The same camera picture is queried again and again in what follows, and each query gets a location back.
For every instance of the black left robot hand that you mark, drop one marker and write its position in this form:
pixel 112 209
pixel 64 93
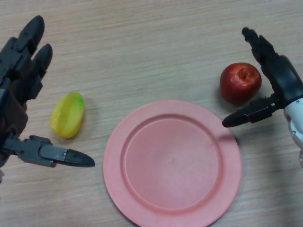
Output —
pixel 16 71

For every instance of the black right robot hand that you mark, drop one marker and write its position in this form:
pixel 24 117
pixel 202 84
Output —
pixel 277 68

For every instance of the red apple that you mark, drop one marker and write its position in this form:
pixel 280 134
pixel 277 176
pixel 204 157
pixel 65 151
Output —
pixel 240 82

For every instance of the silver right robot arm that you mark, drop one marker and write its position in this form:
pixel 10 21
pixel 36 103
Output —
pixel 296 118

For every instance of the pink round plate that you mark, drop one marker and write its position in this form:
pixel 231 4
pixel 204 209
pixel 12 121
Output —
pixel 172 163

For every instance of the yellow green starfruit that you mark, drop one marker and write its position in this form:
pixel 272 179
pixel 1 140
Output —
pixel 67 114

